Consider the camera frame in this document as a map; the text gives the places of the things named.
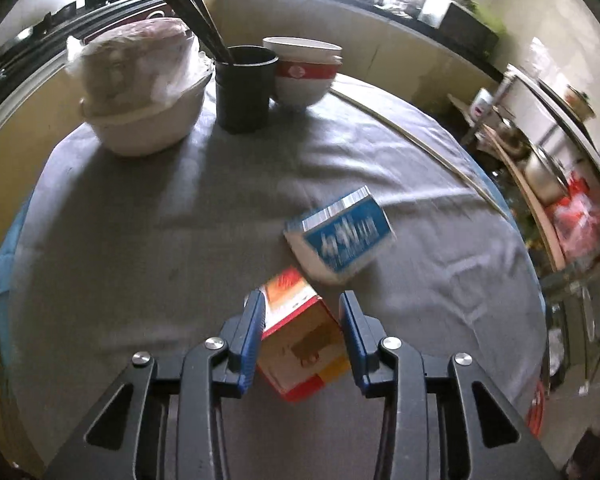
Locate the black chopsticks bundle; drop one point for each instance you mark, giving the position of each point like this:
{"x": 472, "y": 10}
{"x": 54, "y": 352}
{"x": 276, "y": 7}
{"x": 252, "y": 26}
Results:
{"x": 196, "y": 15}

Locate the black chopstick holder cup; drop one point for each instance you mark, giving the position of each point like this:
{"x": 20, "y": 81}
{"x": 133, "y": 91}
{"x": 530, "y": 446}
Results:
{"x": 244, "y": 88}

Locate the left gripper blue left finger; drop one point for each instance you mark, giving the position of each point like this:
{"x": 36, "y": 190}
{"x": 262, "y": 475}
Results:
{"x": 221, "y": 367}

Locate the red white ceramic bowl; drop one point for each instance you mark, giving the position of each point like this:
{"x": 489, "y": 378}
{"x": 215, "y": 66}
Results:
{"x": 305, "y": 70}

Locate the orange plastic trash basket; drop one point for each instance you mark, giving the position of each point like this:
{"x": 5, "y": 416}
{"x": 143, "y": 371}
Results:
{"x": 535, "y": 415}

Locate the wooden storage shelf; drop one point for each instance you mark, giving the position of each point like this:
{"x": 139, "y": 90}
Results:
{"x": 527, "y": 132}

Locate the steel pot on shelf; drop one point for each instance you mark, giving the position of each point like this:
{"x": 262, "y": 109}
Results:
{"x": 545, "y": 177}

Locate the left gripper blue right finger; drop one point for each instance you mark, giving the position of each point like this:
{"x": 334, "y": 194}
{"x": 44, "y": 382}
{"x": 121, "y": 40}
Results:
{"x": 385, "y": 367}

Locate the grey tablecloth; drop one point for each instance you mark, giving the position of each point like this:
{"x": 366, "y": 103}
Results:
{"x": 118, "y": 255}

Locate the red white milk carton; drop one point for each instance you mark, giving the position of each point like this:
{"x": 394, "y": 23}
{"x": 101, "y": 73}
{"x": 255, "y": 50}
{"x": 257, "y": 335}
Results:
{"x": 302, "y": 348}

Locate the blue white small carton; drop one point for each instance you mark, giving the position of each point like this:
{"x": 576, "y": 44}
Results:
{"x": 334, "y": 243}

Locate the white covered takeout bowl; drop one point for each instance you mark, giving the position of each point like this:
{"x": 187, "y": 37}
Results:
{"x": 142, "y": 84}

